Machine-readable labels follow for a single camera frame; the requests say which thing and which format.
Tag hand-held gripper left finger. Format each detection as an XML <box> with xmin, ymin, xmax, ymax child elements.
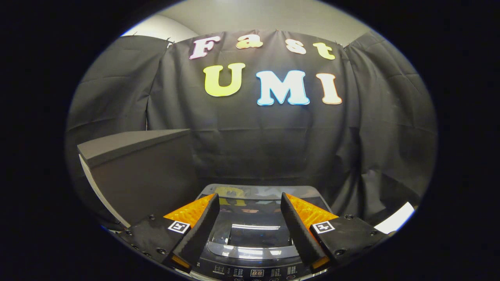
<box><xmin>118</xmin><ymin>193</ymin><xmax>220</xmax><ymax>274</ymax></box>

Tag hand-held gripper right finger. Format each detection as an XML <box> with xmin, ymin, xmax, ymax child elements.
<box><xmin>280</xmin><ymin>192</ymin><xmax>392</xmax><ymax>274</ymax></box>

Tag grey washing machine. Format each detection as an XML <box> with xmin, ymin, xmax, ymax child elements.
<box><xmin>191</xmin><ymin>184</ymin><xmax>332</xmax><ymax>281</ymax></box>

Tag grey cabinet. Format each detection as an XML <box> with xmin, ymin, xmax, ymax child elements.
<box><xmin>77</xmin><ymin>129</ymin><xmax>200</xmax><ymax>229</ymax></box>

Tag black backdrop cloth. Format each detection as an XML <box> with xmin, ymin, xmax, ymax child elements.
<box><xmin>66</xmin><ymin>29</ymin><xmax>438</xmax><ymax>231</ymax></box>

